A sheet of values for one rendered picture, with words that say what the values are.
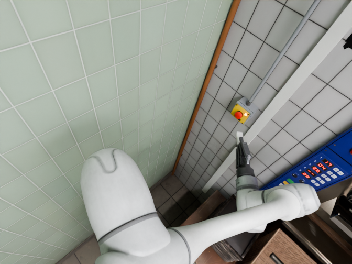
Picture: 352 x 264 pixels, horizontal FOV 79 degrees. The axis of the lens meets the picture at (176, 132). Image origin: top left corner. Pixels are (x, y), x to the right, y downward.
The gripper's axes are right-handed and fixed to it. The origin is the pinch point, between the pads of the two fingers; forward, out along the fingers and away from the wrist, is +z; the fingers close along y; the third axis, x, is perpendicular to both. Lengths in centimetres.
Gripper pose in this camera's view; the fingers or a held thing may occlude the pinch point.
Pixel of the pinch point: (240, 138)
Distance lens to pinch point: 107.2
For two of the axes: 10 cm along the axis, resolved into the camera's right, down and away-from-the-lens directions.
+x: 9.9, 1.2, 1.1
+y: -1.5, 5.4, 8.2
